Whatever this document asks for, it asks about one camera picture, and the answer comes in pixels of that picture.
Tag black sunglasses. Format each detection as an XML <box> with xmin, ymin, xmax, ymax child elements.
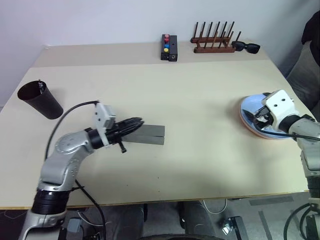
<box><xmin>231</xmin><ymin>40</ymin><xmax>262</xmax><ymax>55</ymax></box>

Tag blue round plate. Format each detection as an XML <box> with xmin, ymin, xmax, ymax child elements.
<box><xmin>239</xmin><ymin>92</ymin><xmax>295</xmax><ymax>139</ymax></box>

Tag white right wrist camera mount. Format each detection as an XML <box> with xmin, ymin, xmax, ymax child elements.
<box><xmin>262</xmin><ymin>90</ymin><xmax>301</xmax><ymax>131</ymax></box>

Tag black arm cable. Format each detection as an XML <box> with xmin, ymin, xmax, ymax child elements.
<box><xmin>45</xmin><ymin>100</ymin><xmax>106</xmax><ymax>240</ymax></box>
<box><xmin>254</xmin><ymin>122</ymin><xmax>320</xmax><ymax>141</ymax></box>

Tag small grey box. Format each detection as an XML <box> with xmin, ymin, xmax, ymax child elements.
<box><xmin>66</xmin><ymin>218</ymin><xmax>83</xmax><ymax>235</ymax></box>

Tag plain black box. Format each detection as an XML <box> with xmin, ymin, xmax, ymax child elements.
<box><xmin>168</xmin><ymin>34</ymin><xmax>179</xmax><ymax>63</ymax></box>

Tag grey upholstered chair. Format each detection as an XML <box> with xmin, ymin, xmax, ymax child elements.
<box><xmin>285</xmin><ymin>41</ymin><xmax>320</xmax><ymax>111</ymax></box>

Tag black metal floor bracket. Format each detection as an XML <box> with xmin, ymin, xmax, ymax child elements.
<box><xmin>221</xmin><ymin>215</ymin><xmax>249</xmax><ymax>236</ymax></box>

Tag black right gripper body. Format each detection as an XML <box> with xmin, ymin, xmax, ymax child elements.
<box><xmin>258</xmin><ymin>105</ymin><xmax>275</xmax><ymax>130</ymax></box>

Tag white floor cable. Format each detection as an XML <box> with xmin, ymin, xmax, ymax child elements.
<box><xmin>202</xmin><ymin>198</ymin><xmax>229</xmax><ymax>215</ymax></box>

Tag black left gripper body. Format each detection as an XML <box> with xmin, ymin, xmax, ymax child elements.
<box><xmin>107</xmin><ymin>119</ymin><xmax>131</xmax><ymax>154</ymax></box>

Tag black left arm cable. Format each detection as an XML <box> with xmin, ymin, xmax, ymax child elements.
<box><xmin>45</xmin><ymin>100</ymin><xmax>106</xmax><ymax>240</ymax></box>

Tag grey rectangular block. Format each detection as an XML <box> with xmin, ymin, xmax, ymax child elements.
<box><xmin>123</xmin><ymin>124</ymin><xmax>166</xmax><ymax>146</ymax></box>

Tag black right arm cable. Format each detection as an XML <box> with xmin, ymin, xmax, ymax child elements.
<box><xmin>254</xmin><ymin>122</ymin><xmax>320</xmax><ymax>141</ymax></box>

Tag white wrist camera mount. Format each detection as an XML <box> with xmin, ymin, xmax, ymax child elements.
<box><xmin>93</xmin><ymin>101</ymin><xmax>117</xmax><ymax>147</ymax></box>
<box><xmin>262</xmin><ymin>90</ymin><xmax>301</xmax><ymax>131</ymax></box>

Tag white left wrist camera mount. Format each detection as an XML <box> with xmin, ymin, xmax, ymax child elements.
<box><xmin>93</xmin><ymin>101</ymin><xmax>117</xmax><ymax>147</ymax></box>

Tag dark grey rounded shape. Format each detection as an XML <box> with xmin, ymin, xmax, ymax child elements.
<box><xmin>101</xmin><ymin>203</ymin><xmax>145</xmax><ymax>240</ymax></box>

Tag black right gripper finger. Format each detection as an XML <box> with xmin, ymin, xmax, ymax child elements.
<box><xmin>247</xmin><ymin>107</ymin><xmax>264</xmax><ymax>119</ymax></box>
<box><xmin>252</xmin><ymin>118</ymin><xmax>266</xmax><ymax>131</ymax></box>

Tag black box with coloured buttons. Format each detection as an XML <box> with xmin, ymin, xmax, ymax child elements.
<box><xmin>160</xmin><ymin>33</ymin><xmax>171</xmax><ymax>61</ymax></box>

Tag black jacket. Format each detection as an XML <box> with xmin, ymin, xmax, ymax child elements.
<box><xmin>300</xmin><ymin>11</ymin><xmax>320</xmax><ymax>46</ymax></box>

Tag brown wooden peg rack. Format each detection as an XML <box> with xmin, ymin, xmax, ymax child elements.
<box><xmin>190</xmin><ymin>21</ymin><xmax>242</xmax><ymax>54</ymax></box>

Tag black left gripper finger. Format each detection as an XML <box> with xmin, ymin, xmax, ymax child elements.
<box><xmin>123</xmin><ymin>121</ymin><xmax>146</xmax><ymax>137</ymax></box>
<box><xmin>122</xmin><ymin>116</ymin><xmax>144</xmax><ymax>127</ymax></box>

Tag black tapered cup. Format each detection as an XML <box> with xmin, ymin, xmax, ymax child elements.
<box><xmin>16</xmin><ymin>79</ymin><xmax>65</xmax><ymax>121</ymax></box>

